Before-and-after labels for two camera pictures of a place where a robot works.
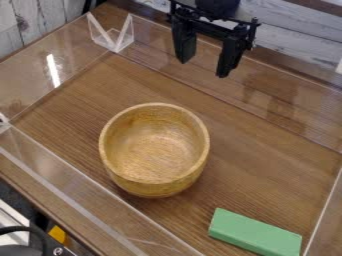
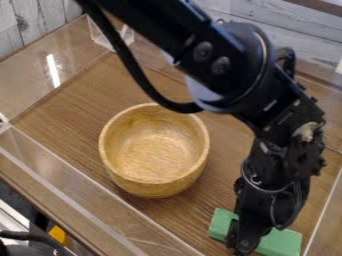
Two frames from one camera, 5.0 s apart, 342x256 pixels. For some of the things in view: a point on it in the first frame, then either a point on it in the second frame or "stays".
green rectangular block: [253, 234] stays
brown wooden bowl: [153, 146] stays
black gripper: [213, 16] -> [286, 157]
